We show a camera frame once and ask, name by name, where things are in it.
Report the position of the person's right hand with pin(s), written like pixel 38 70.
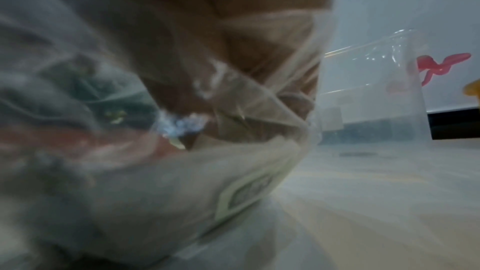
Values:
pixel 255 2

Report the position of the white sachets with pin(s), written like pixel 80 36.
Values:
pixel 225 188

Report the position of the clear zip bag blue seal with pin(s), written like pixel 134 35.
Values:
pixel 112 174

